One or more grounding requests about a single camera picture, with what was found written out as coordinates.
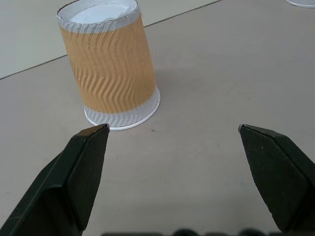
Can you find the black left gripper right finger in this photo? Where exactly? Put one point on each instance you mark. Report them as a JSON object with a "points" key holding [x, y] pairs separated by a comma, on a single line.
{"points": [[278, 177]]}

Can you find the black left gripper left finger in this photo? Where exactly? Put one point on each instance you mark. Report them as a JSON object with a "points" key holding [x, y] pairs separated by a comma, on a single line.
{"points": [[64, 182]]}

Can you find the brown ribbed paper cup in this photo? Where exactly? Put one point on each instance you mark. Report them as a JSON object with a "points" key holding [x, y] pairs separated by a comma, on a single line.
{"points": [[110, 64]]}

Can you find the white cup rim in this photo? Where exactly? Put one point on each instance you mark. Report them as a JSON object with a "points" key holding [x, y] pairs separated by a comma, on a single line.
{"points": [[301, 2]]}

